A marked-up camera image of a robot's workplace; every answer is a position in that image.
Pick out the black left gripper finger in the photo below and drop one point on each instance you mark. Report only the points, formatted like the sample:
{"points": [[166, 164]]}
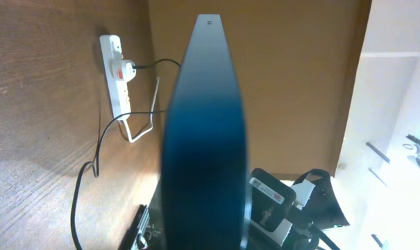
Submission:
{"points": [[134, 238]]}

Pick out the blue Galaxy smartphone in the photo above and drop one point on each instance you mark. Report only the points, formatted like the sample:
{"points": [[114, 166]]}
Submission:
{"points": [[206, 201]]}

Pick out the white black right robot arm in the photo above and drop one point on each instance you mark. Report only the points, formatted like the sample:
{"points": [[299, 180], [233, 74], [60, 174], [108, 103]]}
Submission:
{"points": [[293, 216]]}

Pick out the white USB charger adapter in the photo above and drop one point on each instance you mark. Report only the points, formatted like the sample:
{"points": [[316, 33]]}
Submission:
{"points": [[123, 70]]}

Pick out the white power strip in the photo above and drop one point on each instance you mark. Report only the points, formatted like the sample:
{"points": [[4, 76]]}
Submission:
{"points": [[118, 91]]}

